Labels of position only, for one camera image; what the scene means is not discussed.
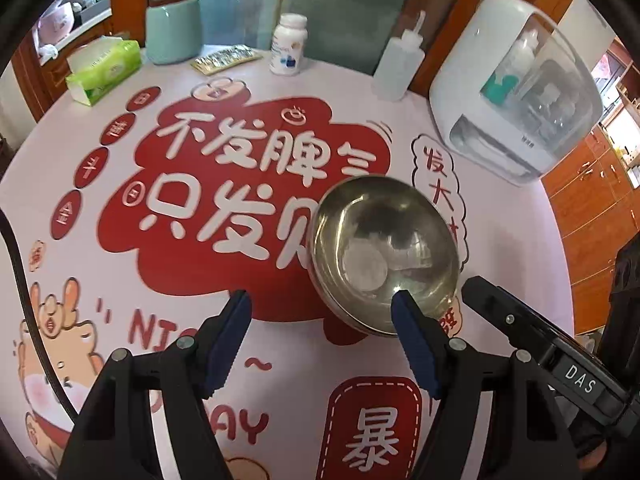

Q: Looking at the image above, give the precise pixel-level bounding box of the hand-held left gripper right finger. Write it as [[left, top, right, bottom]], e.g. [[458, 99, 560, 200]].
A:
[[390, 290, 583, 480]]

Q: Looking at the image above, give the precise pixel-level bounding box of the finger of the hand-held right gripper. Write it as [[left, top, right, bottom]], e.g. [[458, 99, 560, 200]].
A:
[[461, 275, 556, 366]]

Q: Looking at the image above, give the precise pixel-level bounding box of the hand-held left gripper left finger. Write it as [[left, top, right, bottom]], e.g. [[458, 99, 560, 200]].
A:
[[57, 288, 253, 480]]

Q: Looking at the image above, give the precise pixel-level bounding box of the small steel bowl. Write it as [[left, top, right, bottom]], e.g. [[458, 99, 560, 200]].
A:
[[306, 175, 461, 338]]

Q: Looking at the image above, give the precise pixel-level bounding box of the wooden shelf cabinet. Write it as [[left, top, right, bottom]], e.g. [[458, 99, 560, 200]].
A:
[[542, 35, 640, 321]]

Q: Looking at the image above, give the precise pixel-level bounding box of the pink printed tablecloth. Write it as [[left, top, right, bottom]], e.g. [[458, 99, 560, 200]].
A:
[[0, 45, 576, 480]]

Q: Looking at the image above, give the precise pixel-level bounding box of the white bottle sterilizer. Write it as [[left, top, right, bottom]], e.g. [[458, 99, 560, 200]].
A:
[[429, 0, 606, 188]]

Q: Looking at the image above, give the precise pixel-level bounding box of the clear squeeze bottle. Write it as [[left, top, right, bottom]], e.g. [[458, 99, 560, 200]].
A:
[[372, 10, 426, 101]]

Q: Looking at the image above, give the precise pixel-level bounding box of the foil blister pack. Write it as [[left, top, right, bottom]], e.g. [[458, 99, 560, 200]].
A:
[[190, 45, 263, 76]]

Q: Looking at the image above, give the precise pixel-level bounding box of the white pill bottle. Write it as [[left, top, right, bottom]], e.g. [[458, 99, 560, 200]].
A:
[[269, 13, 308, 77]]

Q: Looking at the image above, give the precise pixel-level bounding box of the green tissue pack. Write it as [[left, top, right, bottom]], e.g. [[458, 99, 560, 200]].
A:
[[66, 36, 142, 107]]

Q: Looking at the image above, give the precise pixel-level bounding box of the mint green canister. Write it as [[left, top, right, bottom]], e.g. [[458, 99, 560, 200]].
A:
[[145, 0, 203, 66]]

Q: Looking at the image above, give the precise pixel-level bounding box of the wooden kitchen base cabinet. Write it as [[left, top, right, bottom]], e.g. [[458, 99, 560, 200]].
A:
[[10, 20, 116, 121]]

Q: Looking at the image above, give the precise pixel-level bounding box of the glass door with gold ornament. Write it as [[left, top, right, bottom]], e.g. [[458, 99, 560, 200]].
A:
[[150, 0, 466, 91]]

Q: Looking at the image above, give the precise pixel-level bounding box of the pink kitchen appliance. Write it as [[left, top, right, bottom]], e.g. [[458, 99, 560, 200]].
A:
[[35, 2, 76, 46]]

